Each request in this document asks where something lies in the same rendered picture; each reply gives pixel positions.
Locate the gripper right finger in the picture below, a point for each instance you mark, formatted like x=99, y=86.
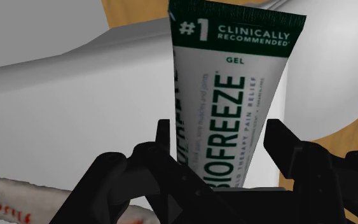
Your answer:
x=309, y=167

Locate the white tube with red lettering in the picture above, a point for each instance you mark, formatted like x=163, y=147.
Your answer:
x=17, y=201

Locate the white and green gel tube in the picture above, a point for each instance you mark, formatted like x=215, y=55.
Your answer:
x=225, y=93

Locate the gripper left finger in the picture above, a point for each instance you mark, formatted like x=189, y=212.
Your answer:
x=141, y=173

